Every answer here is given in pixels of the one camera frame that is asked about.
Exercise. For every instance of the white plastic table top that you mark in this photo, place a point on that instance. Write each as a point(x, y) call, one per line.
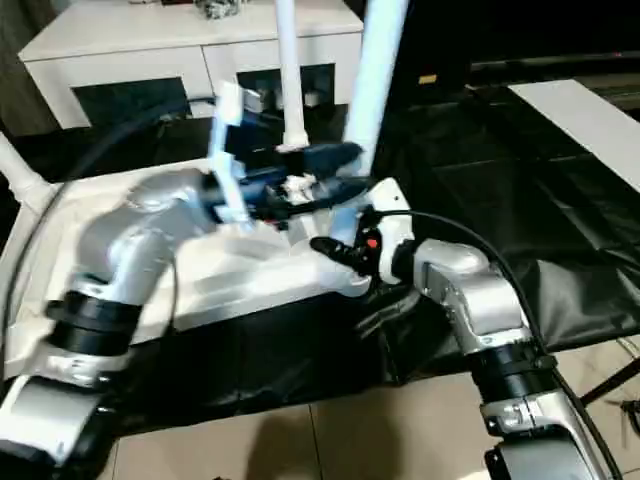
point(250, 280)

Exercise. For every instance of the white plastic table leg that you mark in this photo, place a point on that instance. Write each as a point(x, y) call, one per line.
point(375, 75)
point(290, 75)
point(20, 175)

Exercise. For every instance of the white plastic bottle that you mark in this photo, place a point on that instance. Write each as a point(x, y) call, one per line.
point(312, 98)

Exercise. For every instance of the small yellow label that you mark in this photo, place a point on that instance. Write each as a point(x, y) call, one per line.
point(427, 79)

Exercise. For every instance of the black mat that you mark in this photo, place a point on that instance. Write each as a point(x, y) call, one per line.
point(500, 200)

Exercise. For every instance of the black and white bundle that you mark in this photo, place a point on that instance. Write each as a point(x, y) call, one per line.
point(220, 9)

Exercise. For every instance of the white cabinet with glass doors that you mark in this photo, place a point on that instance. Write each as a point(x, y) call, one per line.
point(125, 45)

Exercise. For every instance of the flat white board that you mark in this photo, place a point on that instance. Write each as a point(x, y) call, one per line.
point(590, 120)

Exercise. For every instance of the black tripod stand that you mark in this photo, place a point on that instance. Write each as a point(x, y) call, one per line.
point(610, 380)

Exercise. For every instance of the grey-green curtain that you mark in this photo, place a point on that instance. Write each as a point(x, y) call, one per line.
point(20, 65)

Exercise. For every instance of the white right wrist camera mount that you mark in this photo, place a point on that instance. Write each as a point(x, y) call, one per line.
point(395, 210)

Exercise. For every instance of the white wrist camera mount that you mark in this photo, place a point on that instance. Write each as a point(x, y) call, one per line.
point(227, 125)
point(395, 210)

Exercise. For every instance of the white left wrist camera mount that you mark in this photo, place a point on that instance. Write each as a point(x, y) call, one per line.
point(227, 125)

